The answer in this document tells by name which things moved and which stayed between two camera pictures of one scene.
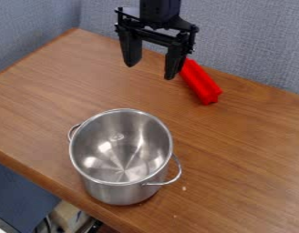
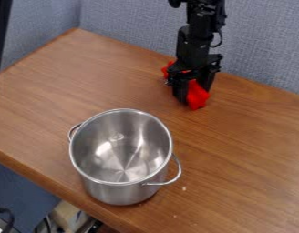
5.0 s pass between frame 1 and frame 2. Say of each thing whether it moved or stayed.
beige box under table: stayed
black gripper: moved
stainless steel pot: stayed
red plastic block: moved
